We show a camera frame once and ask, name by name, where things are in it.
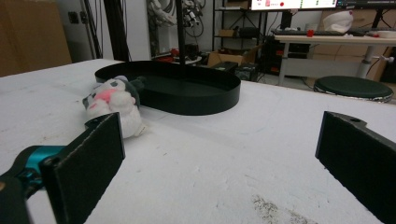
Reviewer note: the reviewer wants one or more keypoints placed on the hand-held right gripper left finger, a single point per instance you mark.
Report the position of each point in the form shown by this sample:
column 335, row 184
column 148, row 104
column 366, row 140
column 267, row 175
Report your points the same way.
column 84, row 168

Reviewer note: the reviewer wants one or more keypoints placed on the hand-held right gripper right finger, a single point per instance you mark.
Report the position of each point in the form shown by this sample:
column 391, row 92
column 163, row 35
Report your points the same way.
column 358, row 161

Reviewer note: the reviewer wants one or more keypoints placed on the white plush toy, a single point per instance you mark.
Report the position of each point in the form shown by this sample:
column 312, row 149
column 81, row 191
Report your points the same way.
column 120, row 102

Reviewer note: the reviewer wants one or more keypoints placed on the black oval tray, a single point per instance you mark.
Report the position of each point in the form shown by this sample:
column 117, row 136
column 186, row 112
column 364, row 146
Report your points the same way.
column 186, row 90

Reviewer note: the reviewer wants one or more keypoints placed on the round dark green stool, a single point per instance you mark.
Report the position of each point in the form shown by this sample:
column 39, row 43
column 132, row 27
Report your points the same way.
column 353, row 87

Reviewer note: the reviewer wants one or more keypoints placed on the light wooden desk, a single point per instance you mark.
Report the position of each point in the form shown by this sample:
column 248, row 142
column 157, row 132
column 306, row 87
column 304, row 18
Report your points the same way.
column 330, row 40

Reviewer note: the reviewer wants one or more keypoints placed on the small red cup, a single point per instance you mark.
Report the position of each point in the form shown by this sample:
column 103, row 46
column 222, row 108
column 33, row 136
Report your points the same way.
column 310, row 33

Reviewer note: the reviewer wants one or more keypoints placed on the black keyboard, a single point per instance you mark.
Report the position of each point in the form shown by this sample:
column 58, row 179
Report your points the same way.
column 308, row 32

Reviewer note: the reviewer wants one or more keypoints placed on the white cap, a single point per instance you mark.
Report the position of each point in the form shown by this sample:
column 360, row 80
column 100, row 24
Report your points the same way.
column 337, row 21

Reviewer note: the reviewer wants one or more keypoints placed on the black vertical beam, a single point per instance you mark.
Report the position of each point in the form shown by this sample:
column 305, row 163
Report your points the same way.
column 116, row 29

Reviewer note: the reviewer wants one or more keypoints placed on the brown cardboard panel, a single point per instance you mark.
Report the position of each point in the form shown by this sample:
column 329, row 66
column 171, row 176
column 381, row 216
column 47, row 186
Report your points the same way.
column 31, row 34

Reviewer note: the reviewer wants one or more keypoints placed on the black storage box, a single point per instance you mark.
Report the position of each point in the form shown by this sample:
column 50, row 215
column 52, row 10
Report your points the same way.
column 246, row 71

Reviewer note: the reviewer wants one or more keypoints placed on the open cardboard box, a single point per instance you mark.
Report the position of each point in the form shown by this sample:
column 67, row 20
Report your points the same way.
column 230, row 56

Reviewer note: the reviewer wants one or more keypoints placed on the black metal stand pole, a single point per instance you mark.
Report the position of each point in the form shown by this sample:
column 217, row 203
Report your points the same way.
column 180, row 31

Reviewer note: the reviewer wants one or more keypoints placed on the computer monitor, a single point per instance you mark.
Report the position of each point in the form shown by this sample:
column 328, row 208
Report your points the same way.
column 295, row 4

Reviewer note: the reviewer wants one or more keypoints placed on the black metal shelf rack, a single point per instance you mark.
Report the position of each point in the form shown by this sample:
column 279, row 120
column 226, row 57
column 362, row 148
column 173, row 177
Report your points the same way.
column 236, row 25

